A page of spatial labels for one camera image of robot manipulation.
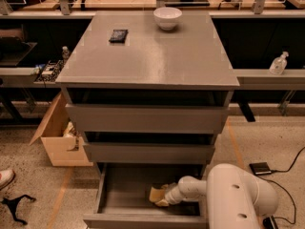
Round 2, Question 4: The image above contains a grey bottom drawer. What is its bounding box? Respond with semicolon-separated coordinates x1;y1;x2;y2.
83;163;210;229

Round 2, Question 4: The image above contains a white ceramic bowl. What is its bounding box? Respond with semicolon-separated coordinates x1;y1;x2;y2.
153;7;182;31

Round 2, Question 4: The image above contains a black chair base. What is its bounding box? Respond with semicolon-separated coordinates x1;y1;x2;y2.
1;195;36;225

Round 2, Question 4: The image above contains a dark blue snack packet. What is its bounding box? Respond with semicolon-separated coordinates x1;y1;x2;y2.
109;30;129;43

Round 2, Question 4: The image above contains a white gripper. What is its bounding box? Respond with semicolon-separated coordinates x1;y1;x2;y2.
155;182;182;207

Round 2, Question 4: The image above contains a grey top drawer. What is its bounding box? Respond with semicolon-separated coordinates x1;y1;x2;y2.
66;104;228;134

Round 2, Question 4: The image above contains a grey drawer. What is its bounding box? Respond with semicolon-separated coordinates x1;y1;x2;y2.
83;163;210;229
83;143;214;164
66;104;228;134

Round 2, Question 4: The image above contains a patterned black tray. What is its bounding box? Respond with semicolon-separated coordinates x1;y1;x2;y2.
35;60;64;82

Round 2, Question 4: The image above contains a yellow sponge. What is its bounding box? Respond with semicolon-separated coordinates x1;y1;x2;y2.
149;187;165;203

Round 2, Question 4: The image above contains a small plastic bottle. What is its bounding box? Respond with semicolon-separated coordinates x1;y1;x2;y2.
62;46;71;63

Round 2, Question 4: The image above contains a white red shoe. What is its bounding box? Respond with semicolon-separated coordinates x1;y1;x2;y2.
0;169;15;189

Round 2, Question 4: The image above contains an open cardboard box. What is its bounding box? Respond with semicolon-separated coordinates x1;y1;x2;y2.
30;93;92;167

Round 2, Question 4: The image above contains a black device on floor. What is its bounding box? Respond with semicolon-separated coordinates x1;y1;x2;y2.
263;216;278;229

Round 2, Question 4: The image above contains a clear sanitizer pump bottle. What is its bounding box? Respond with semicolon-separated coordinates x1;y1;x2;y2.
269;52;289;75

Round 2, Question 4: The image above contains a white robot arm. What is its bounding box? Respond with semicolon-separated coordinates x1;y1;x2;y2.
149;163;278;229

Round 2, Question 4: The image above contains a black foot pedal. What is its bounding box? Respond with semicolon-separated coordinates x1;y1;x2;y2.
249;162;272;176

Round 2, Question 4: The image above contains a grey drawer cabinet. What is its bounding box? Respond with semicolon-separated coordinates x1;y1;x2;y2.
55;10;240;229

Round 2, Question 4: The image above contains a grey middle drawer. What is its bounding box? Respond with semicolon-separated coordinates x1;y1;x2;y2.
83;143;214;164

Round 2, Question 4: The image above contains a black floor cable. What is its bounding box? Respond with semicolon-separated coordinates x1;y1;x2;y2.
256;146;305;225

